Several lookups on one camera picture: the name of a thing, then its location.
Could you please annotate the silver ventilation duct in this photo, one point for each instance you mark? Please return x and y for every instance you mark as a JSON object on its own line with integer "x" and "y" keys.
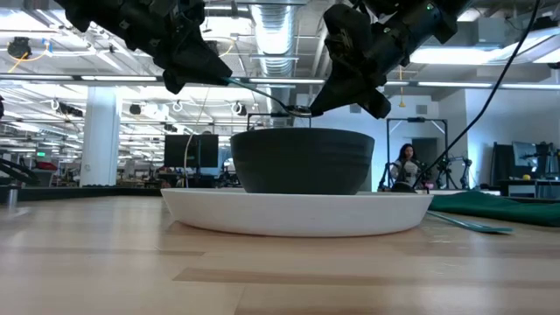
{"x": 275, "y": 35}

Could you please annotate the white plate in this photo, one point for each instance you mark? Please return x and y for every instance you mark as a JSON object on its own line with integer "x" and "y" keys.
{"x": 297, "y": 214}

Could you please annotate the dark workstation desk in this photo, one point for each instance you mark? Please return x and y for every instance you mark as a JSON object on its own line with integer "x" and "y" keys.
{"x": 529, "y": 186}

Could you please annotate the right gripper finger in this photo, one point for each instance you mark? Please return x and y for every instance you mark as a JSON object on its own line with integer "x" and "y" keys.
{"x": 350, "y": 94}
{"x": 341, "y": 39}

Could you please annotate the dark green napkin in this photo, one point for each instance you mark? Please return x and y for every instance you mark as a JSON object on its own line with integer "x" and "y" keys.
{"x": 503, "y": 207}

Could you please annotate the black computer monitor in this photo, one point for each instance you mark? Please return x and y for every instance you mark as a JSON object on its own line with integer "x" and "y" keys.
{"x": 190, "y": 151}

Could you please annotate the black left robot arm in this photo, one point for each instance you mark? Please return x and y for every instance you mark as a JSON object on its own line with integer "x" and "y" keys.
{"x": 87, "y": 13}

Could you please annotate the person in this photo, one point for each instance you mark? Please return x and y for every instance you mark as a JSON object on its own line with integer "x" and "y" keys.
{"x": 407, "y": 168}

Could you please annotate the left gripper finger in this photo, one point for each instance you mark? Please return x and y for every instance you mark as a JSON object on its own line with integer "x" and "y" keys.
{"x": 197, "y": 59}
{"x": 184, "y": 79}

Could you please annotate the black rig frame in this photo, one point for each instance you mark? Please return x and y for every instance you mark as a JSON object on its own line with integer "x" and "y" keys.
{"x": 416, "y": 119}

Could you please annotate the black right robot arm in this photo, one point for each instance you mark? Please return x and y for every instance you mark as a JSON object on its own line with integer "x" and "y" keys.
{"x": 450, "y": 13}

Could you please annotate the white round pillar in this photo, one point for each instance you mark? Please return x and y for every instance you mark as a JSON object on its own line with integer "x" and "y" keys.
{"x": 100, "y": 135}

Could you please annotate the black aluminium table frame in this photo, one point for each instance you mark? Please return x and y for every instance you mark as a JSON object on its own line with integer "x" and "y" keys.
{"x": 87, "y": 192}

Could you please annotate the black bowl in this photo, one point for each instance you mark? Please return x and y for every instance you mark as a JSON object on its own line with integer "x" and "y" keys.
{"x": 302, "y": 162}

